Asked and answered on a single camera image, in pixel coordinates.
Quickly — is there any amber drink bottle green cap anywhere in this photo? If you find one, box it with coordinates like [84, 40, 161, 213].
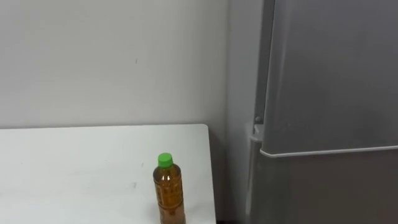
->
[152, 152, 187, 224]

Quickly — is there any grey fridge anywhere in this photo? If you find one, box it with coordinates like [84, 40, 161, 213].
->
[245, 0, 398, 224]

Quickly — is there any white desk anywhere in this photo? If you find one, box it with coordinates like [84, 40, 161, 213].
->
[0, 123, 217, 224]

